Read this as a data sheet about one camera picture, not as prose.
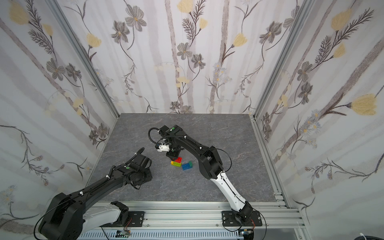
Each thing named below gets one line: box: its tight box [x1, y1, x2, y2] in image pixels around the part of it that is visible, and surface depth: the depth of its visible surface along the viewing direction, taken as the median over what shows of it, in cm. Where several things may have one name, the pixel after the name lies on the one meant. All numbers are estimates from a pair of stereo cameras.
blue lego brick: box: [182, 163, 191, 171], surface depth 94 cm
